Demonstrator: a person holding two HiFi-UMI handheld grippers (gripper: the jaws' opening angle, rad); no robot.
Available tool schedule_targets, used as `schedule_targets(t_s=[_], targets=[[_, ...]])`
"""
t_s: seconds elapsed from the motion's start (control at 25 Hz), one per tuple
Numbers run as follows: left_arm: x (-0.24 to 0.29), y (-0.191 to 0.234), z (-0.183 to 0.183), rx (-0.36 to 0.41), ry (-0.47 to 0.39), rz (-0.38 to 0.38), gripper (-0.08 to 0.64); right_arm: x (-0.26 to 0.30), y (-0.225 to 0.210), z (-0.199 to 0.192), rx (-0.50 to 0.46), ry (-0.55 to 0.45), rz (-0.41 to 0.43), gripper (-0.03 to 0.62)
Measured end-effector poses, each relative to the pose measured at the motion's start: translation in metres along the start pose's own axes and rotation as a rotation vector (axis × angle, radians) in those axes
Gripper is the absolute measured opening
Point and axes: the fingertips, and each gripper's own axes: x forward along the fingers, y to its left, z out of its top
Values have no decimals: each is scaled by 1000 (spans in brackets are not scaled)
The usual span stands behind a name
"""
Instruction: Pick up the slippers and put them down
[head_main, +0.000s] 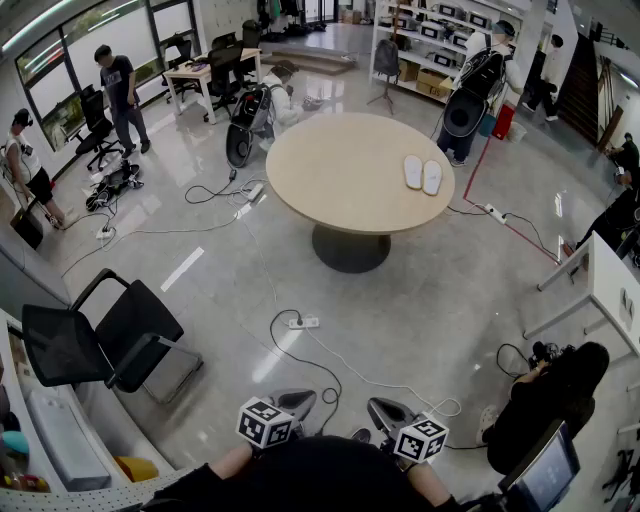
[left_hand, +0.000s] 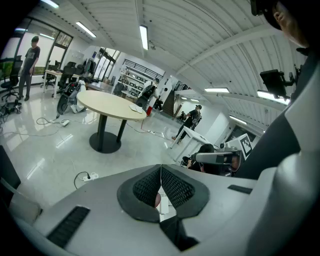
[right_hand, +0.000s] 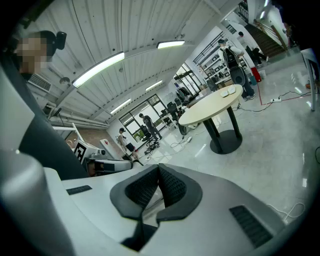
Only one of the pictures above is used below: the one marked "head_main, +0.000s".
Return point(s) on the wooden step platform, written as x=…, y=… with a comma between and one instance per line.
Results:
x=310, y=60

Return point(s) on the black table pedestal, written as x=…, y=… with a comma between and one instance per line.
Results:
x=350, y=250

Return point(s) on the white basket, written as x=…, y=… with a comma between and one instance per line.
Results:
x=517, y=132

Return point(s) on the pale grey flat box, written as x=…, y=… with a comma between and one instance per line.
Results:
x=65, y=440

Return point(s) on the white storage shelf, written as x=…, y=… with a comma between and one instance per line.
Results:
x=372, y=45

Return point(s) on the person's black top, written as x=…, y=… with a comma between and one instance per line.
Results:
x=320, y=475

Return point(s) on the yellow container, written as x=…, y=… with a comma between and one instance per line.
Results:
x=137, y=468

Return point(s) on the white perforated shelf unit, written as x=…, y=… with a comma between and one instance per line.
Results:
x=75, y=500

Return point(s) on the cardboard box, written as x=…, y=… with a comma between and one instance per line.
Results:
x=407, y=71
x=432, y=82

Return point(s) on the red box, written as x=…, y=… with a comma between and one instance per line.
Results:
x=504, y=122

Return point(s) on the large window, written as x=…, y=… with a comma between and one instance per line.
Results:
x=100, y=50

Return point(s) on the dark bag on tripod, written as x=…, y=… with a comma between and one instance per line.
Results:
x=386, y=57

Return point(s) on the tripod stand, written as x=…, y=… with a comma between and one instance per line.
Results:
x=386, y=95

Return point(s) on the dark staircase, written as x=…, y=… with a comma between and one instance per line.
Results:
x=580, y=90

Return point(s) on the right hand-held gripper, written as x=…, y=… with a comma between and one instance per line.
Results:
x=421, y=437

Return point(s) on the black monitor screen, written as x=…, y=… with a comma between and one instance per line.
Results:
x=545, y=475

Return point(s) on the black oval backpack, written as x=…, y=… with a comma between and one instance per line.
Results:
x=245, y=130
x=475, y=100

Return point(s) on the black stool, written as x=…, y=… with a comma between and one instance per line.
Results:
x=27, y=227

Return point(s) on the person's right forearm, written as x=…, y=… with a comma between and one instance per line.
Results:
x=425, y=480

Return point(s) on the white slipper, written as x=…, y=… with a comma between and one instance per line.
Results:
x=414, y=171
x=433, y=177

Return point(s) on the person's dark shoe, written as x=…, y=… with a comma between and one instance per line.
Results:
x=361, y=435

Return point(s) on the black mesh visitor chair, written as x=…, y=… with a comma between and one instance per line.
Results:
x=135, y=325

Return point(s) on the blue bin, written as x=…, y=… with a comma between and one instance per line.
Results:
x=486, y=125

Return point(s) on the person's left forearm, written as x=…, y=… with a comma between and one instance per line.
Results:
x=232, y=460

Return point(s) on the grey low cabinet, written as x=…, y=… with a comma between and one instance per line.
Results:
x=30, y=280

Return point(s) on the black camera rig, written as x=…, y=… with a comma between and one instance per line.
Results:
x=547, y=352

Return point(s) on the wooden desk with white legs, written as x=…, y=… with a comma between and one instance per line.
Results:
x=200, y=70

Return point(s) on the black office chair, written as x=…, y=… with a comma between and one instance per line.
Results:
x=222, y=70
x=95, y=125
x=177, y=55
x=250, y=40
x=223, y=41

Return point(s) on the teal object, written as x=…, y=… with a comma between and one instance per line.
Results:
x=14, y=442

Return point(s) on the group of grey shelf machines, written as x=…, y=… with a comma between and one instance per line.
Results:
x=450, y=37

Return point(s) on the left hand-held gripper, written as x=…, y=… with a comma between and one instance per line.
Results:
x=265, y=425

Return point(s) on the black equipment backpack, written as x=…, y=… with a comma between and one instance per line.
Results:
x=112, y=187

